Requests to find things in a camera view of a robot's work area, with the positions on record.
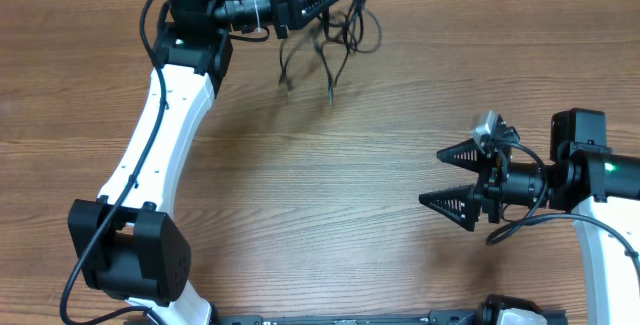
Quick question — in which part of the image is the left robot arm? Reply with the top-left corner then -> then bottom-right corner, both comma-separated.
67,0 -> 339,324

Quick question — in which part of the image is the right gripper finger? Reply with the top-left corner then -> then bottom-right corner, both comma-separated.
418,185 -> 481,231
436,138 -> 493,171

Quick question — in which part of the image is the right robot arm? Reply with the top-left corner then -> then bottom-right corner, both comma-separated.
419,108 -> 639,324

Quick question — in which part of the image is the black cable bundle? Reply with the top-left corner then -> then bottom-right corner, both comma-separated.
277,0 -> 384,106

